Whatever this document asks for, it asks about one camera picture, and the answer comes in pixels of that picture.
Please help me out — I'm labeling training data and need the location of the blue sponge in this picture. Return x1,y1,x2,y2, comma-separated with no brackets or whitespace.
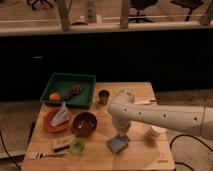
106,135,129,154

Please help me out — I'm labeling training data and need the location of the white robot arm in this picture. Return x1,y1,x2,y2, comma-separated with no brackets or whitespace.
108,90,213,141

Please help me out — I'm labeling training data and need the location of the dark red bowl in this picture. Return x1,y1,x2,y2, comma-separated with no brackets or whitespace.
72,112,97,137

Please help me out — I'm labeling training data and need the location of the white paper cup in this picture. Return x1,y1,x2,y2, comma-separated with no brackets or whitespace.
148,125,167,138

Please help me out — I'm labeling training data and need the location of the small metal cup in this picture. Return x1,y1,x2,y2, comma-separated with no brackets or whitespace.
98,89,110,105

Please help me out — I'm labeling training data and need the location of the small green cup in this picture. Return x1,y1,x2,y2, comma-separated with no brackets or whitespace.
69,138,85,155

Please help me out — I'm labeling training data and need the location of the green plastic tray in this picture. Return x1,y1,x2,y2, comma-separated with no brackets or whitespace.
40,73,96,109

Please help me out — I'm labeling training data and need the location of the dark brown scrub brush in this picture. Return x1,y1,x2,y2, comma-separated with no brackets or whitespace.
64,86,82,101

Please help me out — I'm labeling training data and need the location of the orange plate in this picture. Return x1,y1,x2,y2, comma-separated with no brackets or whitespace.
43,107,71,133

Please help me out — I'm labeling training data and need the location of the grey folded cloth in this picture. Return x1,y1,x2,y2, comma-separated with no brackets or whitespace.
51,102,69,126

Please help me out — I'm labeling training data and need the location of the wooden block brush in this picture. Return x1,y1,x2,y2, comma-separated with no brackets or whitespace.
52,135,75,152

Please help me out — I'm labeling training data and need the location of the orange fruit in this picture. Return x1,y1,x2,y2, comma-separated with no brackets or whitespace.
49,93,61,102

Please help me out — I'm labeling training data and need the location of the silver fork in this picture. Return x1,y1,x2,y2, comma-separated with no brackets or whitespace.
27,152,67,159

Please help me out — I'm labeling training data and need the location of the black office chair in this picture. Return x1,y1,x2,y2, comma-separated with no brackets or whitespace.
129,0,158,23
26,0,53,11
171,0,203,21

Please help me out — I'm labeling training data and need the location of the black office chair right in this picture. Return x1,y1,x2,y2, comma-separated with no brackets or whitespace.
171,0,203,21

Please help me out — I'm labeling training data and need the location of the black office chair left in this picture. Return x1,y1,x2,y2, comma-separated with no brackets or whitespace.
26,0,53,11

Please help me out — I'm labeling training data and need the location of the black cable on floor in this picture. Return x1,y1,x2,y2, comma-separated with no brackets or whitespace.
169,133,213,171

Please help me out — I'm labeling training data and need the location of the black cable left floor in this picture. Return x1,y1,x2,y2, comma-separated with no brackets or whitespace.
0,129,22,171

